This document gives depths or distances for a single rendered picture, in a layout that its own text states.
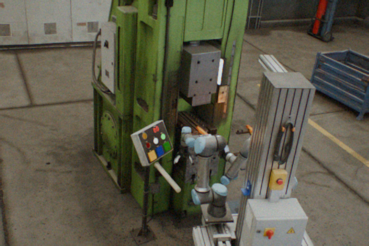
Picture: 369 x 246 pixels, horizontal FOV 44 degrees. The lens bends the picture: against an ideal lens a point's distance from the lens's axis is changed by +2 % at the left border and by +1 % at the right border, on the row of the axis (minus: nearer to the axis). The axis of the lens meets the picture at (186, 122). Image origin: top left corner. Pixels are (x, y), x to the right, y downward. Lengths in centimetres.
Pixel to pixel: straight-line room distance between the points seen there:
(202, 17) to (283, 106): 148
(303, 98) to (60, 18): 682
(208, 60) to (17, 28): 557
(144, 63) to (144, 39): 22
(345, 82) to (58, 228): 496
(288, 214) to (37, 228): 257
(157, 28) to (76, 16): 538
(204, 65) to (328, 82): 419
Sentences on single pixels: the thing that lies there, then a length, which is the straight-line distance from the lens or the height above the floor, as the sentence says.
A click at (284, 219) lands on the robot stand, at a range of 292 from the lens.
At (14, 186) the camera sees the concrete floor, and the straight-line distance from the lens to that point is 521.
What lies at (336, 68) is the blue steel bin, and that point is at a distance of 768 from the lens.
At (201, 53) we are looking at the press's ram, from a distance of 385.
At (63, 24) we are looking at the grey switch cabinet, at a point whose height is 46.
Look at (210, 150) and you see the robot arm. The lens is 315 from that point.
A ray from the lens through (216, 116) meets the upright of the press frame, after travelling 442.
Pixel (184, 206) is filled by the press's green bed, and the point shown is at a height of 18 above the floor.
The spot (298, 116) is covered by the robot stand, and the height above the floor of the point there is 185.
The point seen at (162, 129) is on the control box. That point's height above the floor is 113.
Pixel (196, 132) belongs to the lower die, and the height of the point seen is 98.
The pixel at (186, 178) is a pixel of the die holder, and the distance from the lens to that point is 434.
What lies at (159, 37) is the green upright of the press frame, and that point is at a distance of 376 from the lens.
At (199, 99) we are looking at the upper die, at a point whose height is 132.
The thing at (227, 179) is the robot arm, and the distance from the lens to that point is 370.
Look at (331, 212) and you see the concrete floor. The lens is 522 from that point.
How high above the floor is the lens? 302
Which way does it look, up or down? 28 degrees down
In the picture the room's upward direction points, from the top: 5 degrees clockwise
